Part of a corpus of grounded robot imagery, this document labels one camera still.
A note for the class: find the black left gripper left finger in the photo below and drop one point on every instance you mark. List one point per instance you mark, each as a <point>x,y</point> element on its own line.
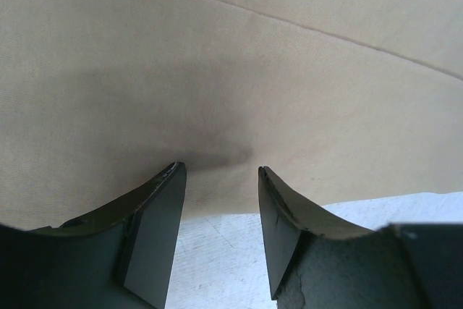
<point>117,256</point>

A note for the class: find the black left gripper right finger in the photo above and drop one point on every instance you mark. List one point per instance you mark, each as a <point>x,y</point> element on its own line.
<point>316,259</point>

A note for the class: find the beige t shirt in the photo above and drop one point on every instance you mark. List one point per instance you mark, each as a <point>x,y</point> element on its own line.
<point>344,99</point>

